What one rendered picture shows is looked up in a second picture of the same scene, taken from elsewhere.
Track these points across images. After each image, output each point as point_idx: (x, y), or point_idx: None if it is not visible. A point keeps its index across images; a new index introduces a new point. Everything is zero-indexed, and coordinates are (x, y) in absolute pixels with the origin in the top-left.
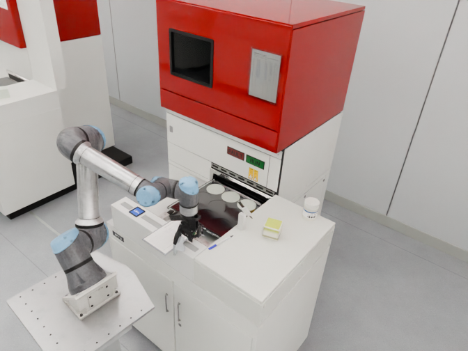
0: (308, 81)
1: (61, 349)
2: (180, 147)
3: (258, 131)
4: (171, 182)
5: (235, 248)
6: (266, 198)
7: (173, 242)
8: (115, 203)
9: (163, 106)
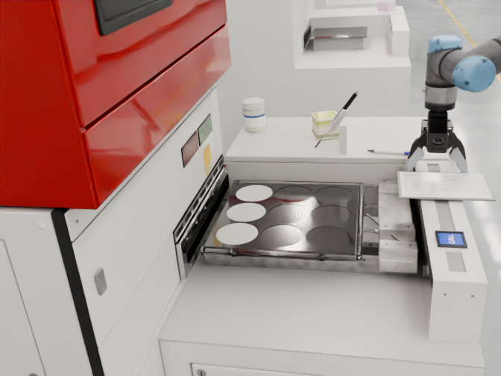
0: None
1: None
2: (128, 304)
3: (218, 45)
4: (464, 51)
5: (387, 145)
6: (224, 176)
7: (465, 157)
8: (473, 277)
9: (106, 195)
